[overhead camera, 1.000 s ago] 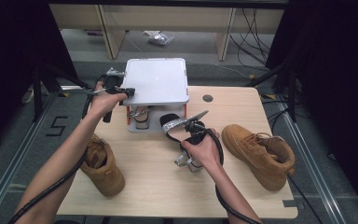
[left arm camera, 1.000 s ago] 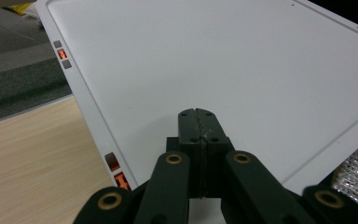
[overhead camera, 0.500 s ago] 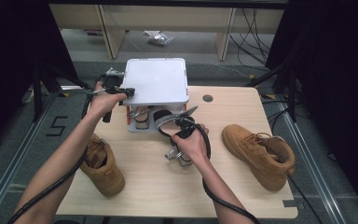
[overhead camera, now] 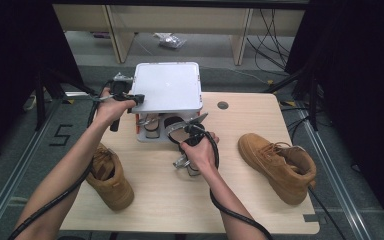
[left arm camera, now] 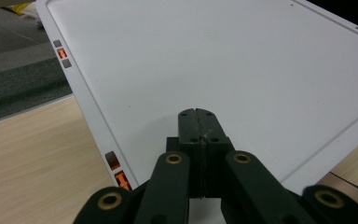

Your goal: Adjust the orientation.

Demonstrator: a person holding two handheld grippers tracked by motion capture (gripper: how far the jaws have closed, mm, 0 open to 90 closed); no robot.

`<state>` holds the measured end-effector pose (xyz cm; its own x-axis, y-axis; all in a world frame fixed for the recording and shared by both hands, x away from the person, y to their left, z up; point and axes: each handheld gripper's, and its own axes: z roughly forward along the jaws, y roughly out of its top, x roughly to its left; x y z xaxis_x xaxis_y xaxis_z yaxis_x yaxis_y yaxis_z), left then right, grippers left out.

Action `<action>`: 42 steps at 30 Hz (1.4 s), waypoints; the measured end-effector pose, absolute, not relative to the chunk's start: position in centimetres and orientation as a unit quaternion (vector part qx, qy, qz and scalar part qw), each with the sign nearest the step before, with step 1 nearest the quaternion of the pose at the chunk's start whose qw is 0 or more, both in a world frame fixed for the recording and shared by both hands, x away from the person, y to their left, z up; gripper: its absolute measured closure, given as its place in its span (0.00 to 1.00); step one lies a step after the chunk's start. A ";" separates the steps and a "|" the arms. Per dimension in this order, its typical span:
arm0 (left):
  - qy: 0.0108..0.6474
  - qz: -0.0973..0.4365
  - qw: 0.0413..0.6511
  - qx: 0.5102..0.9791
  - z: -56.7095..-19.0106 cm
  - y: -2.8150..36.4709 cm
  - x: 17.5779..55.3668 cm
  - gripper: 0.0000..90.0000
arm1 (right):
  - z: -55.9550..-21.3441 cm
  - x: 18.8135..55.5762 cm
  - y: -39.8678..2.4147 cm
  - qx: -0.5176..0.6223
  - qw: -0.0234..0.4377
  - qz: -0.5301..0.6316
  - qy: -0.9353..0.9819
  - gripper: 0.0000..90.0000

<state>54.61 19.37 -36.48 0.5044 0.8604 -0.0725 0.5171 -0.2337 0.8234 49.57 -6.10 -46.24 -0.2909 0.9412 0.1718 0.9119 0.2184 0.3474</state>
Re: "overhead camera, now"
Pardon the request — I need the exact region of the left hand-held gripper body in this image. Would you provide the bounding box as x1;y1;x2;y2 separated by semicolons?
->
109;72;135;133

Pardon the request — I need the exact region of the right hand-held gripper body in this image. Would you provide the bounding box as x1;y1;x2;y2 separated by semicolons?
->
167;112;210;146

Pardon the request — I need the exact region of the black rhinestone strap sandal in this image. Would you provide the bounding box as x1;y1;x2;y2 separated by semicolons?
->
136;113;163;139
163;115;202;178

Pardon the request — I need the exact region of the white two-tier shoe rack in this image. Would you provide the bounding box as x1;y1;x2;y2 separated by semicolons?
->
128;61;204;144

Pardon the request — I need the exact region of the tan suede boot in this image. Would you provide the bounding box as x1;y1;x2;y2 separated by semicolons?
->
85;143;135;212
237;133;318;206

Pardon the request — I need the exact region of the person's right hand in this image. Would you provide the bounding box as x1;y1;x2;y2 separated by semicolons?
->
179;132;220;177

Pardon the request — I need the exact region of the person's left hand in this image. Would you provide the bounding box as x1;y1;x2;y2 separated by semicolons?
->
93;87;137;129

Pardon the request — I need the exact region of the clear plastic bag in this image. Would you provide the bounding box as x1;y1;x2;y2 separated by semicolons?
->
152;32;188;50

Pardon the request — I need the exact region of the black metal stand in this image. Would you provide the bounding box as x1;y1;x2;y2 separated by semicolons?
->
34;66;98;131
263;66;319;132

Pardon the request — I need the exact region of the beige background desk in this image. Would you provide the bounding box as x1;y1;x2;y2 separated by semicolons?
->
52;0;311;66

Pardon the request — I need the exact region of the black curtain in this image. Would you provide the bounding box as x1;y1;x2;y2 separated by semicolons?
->
284;0;384;234
0;0;84;168

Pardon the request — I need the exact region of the right hand-held gripper cable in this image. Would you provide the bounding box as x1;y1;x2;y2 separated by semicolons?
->
193;123;274;240

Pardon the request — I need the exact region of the hand-held gripper cable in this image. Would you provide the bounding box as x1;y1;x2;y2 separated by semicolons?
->
8;79;114;240
193;123;274;240

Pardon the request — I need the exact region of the white floor cable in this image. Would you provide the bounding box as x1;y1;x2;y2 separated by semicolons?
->
23;94;38;112

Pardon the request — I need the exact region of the bundle of black cables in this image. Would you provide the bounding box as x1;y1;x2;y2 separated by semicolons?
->
246;8;296;73

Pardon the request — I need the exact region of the aluminium floor rail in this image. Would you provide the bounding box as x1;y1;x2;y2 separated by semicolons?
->
296;106;374;240
0;99;64;240

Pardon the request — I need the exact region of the left hand-held gripper cable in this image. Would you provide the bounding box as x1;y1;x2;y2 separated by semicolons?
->
8;79;114;240

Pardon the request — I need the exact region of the thin black floor cable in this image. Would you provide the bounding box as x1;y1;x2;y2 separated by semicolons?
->
308;186;348;240

